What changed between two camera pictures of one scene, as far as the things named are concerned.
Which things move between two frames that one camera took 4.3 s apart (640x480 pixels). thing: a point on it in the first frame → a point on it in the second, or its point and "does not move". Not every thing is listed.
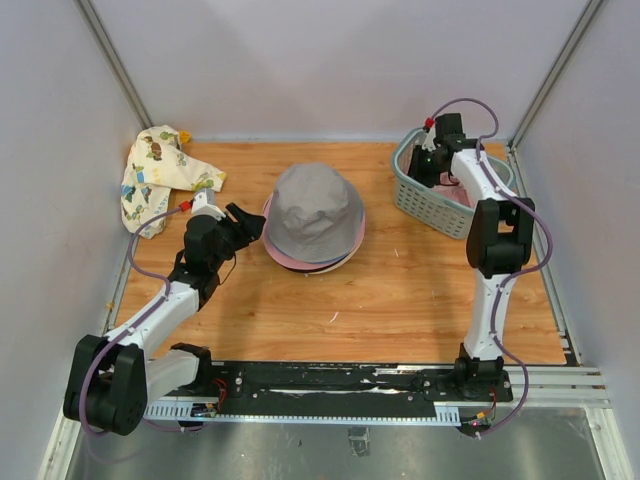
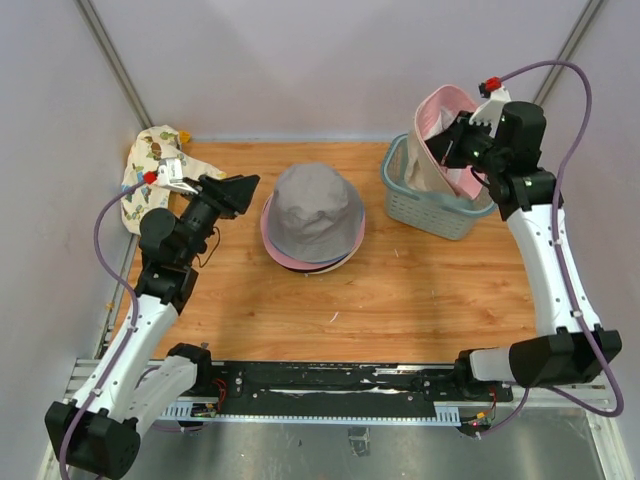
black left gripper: (248, 227) → (228, 197)
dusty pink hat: (453, 190) → (438, 110)
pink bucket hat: (299, 265) does not move
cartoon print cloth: (157, 163) does not move
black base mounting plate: (333, 389) does not move
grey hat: (316, 214) does not move
